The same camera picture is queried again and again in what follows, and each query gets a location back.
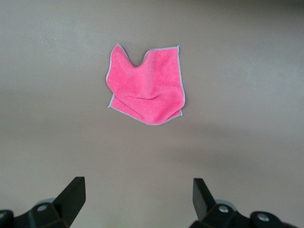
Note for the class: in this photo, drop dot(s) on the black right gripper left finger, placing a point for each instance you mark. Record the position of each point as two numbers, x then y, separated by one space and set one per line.
69 202

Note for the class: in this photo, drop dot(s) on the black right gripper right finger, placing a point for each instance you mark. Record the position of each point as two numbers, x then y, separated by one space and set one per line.
204 204

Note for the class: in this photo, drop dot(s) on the pink towel with grey back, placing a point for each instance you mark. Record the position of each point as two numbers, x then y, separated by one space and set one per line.
147 90

